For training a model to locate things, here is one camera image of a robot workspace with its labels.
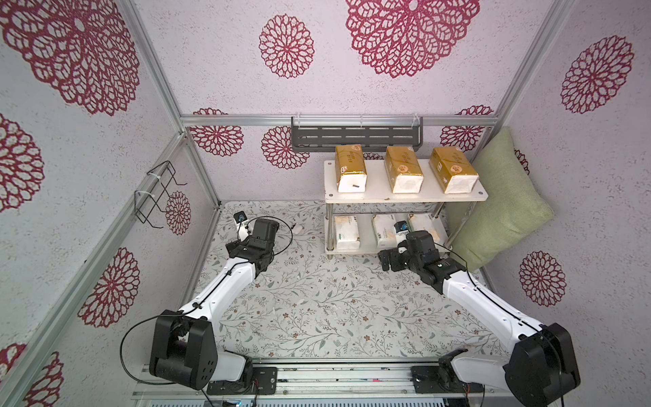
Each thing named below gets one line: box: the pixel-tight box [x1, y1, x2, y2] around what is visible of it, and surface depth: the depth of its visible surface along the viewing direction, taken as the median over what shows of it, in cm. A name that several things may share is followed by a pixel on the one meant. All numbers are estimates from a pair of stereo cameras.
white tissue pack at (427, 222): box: [407, 212, 449, 246], surface depth 102 cm
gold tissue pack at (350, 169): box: [334, 144, 368, 194], surface depth 76 cm
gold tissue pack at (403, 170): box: [383, 145, 425, 195], surface depth 76 cm
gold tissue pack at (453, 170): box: [428, 146, 480, 195], surface depth 76 cm
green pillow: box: [449, 126, 556, 271], surface depth 81 cm
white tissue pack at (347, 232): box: [333, 215, 362, 251], surface depth 97 cm
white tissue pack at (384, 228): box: [371, 213, 398, 250], surface depth 99 cm
